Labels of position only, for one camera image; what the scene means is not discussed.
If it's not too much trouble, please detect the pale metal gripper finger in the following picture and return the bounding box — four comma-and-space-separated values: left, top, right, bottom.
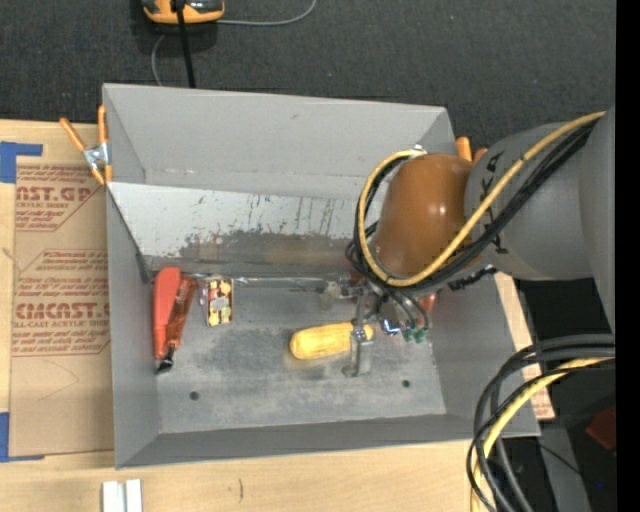
341, 324, 376, 379
319, 278, 354, 311

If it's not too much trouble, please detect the yellow toy corn cob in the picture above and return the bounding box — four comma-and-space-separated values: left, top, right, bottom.
288, 321, 376, 362

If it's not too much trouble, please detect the grey metal bin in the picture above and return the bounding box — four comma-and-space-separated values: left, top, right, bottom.
101, 83, 543, 470

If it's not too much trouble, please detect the small colourful candy box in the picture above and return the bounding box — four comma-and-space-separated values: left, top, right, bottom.
199, 275, 236, 329

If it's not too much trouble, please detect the red-orange stapler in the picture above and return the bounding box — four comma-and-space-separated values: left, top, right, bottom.
151, 266, 197, 375

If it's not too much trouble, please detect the brown cardboard board red print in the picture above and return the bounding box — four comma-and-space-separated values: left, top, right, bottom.
0, 118, 557, 459

